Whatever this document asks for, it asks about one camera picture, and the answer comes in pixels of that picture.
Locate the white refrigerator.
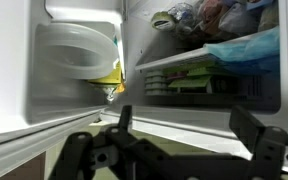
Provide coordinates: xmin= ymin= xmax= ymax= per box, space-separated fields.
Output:
xmin=0 ymin=0 xmax=288 ymax=177

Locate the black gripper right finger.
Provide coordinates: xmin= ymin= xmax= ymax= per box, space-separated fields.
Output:
xmin=229 ymin=106 xmax=288 ymax=180

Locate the blue plastic bag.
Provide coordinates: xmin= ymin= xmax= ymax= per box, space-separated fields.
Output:
xmin=204 ymin=27 xmax=280 ymax=75

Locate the round lidded tub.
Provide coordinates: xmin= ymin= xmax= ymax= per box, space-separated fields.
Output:
xmin=151 ymin=11 xmax=176 ymax=31

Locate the translucent round plastic container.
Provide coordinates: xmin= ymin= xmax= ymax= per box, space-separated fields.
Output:
xmin=35 ymin=23 xmax=119 ymax=79

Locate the yellow green food packet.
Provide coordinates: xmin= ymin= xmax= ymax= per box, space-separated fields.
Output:
xmin=89 ymin=63 xmax=126 ymax=93

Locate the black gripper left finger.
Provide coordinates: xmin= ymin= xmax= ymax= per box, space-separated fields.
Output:
xmin=47 ymin=104 xmax=185 ymax=180

